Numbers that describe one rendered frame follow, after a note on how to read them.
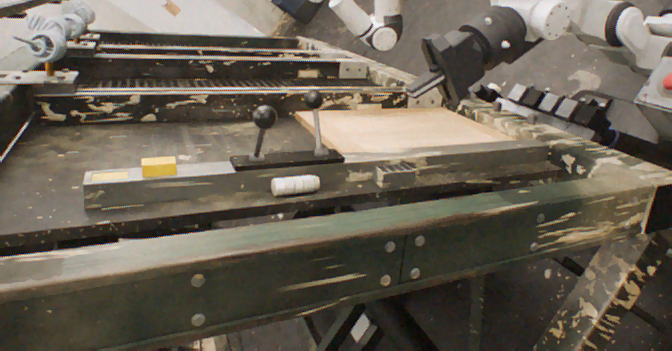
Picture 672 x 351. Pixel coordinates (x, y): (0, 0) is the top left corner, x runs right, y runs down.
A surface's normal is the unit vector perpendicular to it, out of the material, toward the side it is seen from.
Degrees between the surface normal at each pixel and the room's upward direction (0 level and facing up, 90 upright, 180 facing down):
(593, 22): 90
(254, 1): 90
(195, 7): 90
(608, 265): 0
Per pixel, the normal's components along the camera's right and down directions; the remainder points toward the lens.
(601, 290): -0.72, -0.49
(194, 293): 0.42, 0.27
